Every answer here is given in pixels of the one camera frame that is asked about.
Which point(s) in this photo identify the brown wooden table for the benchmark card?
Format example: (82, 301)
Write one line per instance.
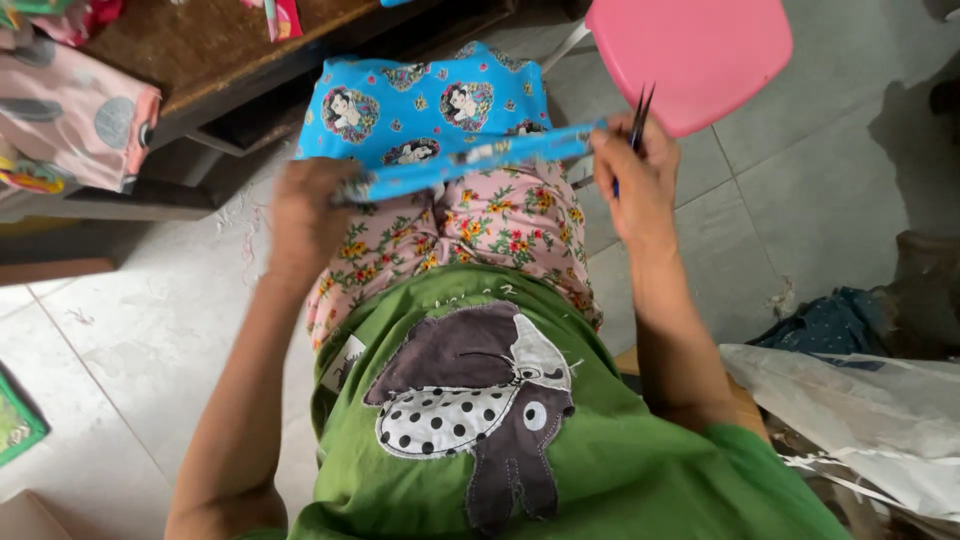
(247, 67)

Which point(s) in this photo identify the small thread snips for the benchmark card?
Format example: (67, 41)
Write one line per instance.
(637, 124)

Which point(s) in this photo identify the person's green appliqué shirt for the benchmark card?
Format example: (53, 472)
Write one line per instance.
(525, 420)

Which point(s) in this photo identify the colourful fabric heap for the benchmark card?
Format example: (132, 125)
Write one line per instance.
(60, 16)

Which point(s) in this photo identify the clear plastic bag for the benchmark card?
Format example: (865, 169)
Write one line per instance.
(855, 427)

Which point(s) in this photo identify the pink fabric with grey circles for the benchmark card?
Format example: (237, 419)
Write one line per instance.
(71, 120)

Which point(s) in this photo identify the person's right hand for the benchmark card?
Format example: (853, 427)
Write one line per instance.
(637, 191)

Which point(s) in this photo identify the pink plastic stool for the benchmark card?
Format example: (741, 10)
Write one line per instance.
(686, 56)

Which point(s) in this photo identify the person's left hand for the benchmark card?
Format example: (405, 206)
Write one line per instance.
(304, 214)

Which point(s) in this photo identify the green printed fabric piece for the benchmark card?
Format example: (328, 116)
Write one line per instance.
(16, 420)

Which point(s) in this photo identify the person's pink floral trousers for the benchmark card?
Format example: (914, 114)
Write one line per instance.
(480, 240)

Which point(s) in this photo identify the person's right fingers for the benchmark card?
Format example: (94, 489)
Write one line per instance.
(626, 139)

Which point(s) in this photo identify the blue printed fabric garment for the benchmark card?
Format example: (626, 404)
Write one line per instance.
(424, 120)

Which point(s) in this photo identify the dark blue dotted fabric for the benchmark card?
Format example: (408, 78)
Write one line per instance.
(825, 326)

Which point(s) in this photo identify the pink printed fabric piece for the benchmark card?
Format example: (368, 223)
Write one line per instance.
(281, 16)

